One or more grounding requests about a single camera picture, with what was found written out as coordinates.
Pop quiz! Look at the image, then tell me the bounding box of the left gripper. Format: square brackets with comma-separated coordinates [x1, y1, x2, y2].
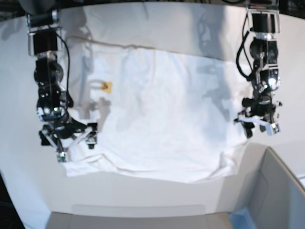
[234, 95, 283, 139]

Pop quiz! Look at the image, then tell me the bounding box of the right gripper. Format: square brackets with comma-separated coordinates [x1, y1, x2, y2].
[39, 113, 98, 152]

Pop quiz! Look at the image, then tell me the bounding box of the white printed t-shirt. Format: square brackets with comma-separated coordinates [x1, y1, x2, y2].
[64, 37, 252, 184]

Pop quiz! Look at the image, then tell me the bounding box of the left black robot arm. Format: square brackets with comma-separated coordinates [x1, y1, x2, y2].
[234, 0, 283, 138]

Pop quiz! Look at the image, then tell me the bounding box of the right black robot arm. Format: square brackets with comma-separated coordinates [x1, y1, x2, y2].
[20, 0, 98, 154]

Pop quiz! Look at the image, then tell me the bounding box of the grey cardboard box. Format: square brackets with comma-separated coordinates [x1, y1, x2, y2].
[47, 148, 305, 229]

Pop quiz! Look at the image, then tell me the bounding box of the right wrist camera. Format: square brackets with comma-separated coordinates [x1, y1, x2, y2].
[57, 151, 67, 163]

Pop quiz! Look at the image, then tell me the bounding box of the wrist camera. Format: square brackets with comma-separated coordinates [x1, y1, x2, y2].
[57, 151, 67, 163]
[265, 122, 281, 136]

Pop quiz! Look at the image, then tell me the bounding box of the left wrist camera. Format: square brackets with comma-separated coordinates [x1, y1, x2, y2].
[265, 122, 281, 136]

